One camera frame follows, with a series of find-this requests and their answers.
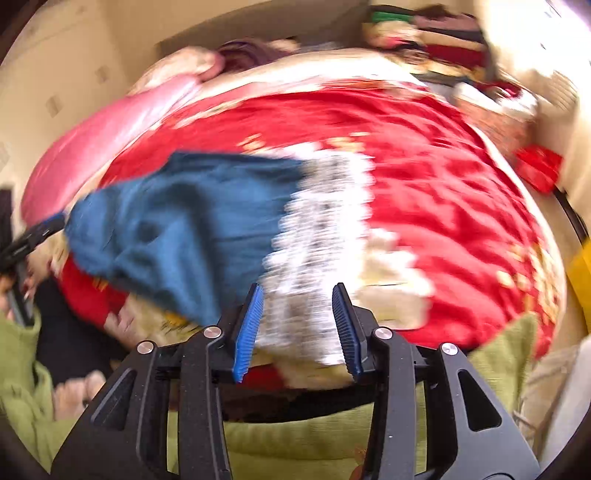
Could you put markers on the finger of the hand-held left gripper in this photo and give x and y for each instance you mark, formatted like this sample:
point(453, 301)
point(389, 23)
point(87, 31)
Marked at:
point(32, 237)

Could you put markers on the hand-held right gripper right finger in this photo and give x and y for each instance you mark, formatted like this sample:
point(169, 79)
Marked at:
point(347, 332)

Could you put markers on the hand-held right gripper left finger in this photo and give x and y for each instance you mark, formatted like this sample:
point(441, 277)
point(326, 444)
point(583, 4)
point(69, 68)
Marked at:
point(247, 332)

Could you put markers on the blue denim pants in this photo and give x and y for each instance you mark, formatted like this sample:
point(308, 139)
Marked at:
point(184, 221)

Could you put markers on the person's left forearm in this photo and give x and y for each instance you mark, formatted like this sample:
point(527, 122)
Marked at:
point(23, 378)

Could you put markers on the person's black trouser leg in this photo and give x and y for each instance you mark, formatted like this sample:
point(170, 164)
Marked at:
point(69, 337)

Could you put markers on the person's green sweater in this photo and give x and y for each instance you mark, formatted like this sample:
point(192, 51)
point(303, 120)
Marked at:
point(323, 443)

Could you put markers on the pink quilt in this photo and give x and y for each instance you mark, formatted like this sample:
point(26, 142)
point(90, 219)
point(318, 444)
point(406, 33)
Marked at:
point(92, 138)

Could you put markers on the red floral blanket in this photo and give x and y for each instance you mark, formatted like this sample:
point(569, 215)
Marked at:
point(438, 184)

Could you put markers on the cream floral quilt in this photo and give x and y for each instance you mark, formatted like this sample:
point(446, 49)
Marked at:
point(184, 62)

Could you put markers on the yellow object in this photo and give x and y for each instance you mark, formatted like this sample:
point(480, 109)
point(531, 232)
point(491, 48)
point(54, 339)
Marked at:
point(581, 281)

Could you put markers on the red box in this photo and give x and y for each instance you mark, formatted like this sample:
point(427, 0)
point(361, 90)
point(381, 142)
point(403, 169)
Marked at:
point(538, 168)

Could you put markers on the maroon patterned cloth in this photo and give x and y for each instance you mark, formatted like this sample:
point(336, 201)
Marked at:
point(494, 120)

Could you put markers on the cream bedsheet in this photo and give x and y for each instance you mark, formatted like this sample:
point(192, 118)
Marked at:
point(323, 64)

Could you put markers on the purple striped pillow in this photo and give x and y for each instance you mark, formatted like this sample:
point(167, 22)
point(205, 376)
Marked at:
point(249, 50)

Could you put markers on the grey quilted headboard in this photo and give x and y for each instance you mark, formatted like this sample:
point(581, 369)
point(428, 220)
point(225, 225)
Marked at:
point(277, 32)

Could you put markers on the pile of folded clothes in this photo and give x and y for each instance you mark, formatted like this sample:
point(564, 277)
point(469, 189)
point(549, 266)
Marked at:
point(438, 41)

